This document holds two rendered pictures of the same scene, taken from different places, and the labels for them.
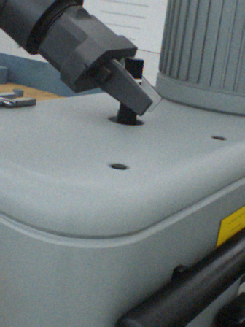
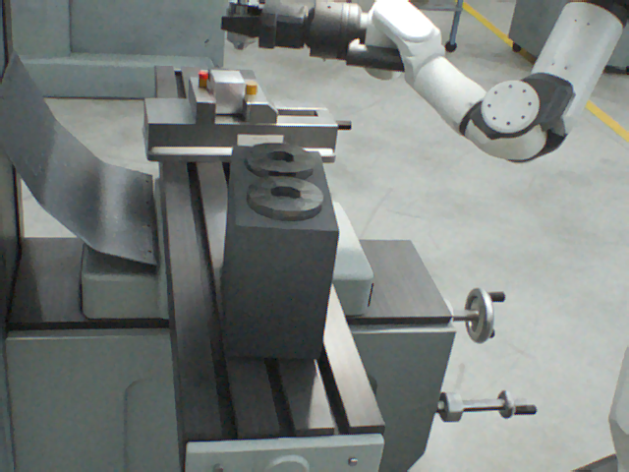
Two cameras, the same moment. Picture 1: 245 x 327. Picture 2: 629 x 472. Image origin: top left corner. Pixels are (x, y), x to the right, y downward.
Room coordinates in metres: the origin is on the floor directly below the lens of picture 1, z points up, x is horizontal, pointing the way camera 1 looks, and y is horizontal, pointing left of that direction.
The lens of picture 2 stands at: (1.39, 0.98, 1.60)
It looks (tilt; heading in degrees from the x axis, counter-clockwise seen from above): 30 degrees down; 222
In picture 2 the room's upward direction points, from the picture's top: 8 degrees clockwise
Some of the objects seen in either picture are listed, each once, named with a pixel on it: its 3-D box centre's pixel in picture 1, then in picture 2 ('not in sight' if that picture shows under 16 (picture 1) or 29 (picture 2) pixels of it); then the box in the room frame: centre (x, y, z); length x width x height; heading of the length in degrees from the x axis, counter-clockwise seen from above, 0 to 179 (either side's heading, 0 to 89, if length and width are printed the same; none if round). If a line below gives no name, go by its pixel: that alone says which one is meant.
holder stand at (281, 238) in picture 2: not in sight; (275, 244); (0.75, 0.33, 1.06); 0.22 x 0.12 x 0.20; 52
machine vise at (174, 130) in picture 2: not in sight; (240, 118); (0.46, -0.10, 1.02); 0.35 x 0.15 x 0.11; 150
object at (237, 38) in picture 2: not in sight; (242, 25); (0.56, 0.00, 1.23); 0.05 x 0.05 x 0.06
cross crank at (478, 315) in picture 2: not in sight; (462, 315); (0.14, 0.27, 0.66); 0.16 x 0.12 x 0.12; 147
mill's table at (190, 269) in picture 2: not in sight; (230, 205); (0.57, 0.02, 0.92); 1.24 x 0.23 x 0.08; 57
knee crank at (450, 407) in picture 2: not in sight; (487, 405); (0.19, 0.40, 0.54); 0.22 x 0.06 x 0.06; 147
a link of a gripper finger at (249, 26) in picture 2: not in sight; (241, 26); (0.58, 0.02, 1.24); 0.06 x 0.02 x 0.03; 134
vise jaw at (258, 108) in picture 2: not in sight; (256, 100); (0.43, -0.09, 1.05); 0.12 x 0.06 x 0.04; 60
